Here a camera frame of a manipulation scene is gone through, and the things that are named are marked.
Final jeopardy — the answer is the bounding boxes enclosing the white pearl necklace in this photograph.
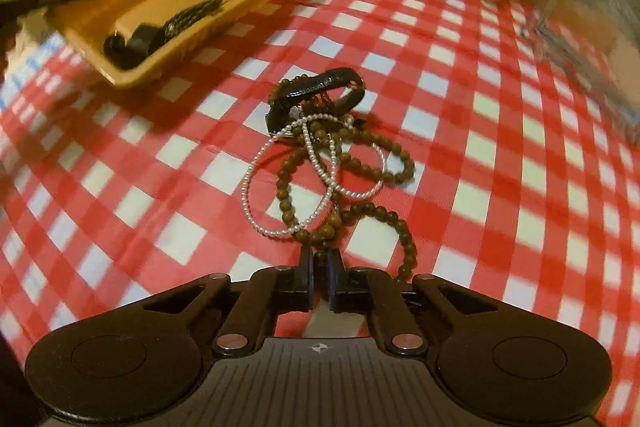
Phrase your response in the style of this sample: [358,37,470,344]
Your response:
[241,113,387,238]

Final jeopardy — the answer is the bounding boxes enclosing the red white checkered tablecloth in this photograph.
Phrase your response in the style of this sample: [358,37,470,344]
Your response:
[0,0,640,427]

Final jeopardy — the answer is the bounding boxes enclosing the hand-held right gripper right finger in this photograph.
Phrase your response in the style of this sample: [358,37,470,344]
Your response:
[326,251,507,355]

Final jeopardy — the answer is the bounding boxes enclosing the brown wooden bead necklace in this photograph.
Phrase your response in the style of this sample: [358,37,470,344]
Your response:
[269,78,419,289]

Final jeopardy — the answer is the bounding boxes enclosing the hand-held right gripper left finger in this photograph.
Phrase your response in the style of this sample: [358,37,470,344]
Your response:
[119,250,316,355]

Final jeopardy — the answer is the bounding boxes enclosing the black bangle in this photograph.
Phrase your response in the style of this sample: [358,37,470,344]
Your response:
[264,67,367,138]

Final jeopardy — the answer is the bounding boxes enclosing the glass picture frame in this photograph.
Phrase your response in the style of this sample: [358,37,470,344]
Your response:
[520,0,640,131]

